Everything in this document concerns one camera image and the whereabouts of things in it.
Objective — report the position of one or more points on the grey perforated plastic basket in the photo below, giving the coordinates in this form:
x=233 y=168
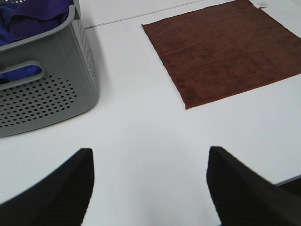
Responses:
x=67 y=85

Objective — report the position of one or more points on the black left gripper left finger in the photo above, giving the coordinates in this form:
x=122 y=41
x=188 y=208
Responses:
x=59 y=199

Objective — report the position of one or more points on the purple towel in basket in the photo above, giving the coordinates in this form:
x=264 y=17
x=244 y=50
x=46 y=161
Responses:
x=33 y=17

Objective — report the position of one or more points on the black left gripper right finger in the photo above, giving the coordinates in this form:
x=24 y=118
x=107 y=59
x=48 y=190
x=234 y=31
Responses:
x=243 y=198

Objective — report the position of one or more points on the blue towel in basket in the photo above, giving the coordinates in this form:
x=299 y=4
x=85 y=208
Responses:
x=7 y=9

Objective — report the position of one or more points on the brown towel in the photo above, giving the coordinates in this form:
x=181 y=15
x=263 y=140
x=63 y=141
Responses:
x=224 y=50

